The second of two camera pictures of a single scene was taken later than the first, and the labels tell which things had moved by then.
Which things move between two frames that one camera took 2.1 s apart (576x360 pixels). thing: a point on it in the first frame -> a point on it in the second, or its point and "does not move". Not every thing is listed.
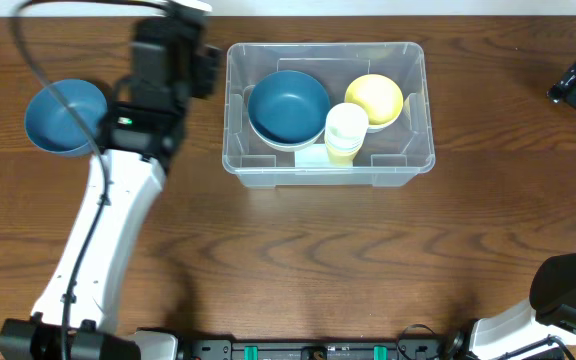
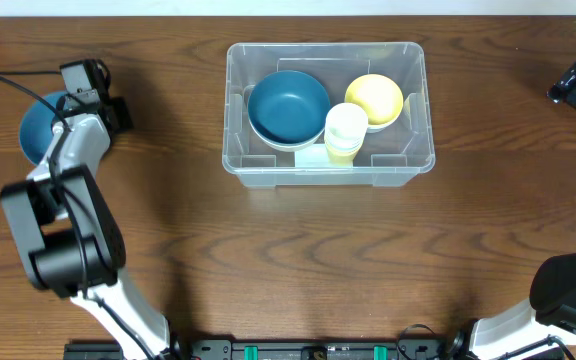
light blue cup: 344,148 does not move
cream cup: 346,122 does not move
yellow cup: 333,152 does not move
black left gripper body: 205,83 -> 119,105
